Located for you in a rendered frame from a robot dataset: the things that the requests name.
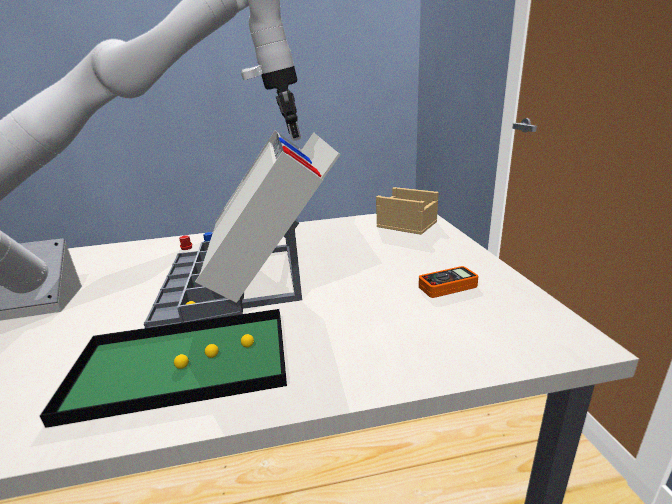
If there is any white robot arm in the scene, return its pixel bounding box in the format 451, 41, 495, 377
0, 0, 294, 294

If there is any red square band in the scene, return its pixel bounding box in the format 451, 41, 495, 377
282, 145, 321, 177

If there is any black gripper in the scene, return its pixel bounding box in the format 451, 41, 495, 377
261, 66, 301, 141

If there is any orange digital multimeter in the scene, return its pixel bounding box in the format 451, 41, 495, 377
418, 266, 479, 298

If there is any wooden crate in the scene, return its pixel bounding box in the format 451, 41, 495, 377
376, 187, 439, 235

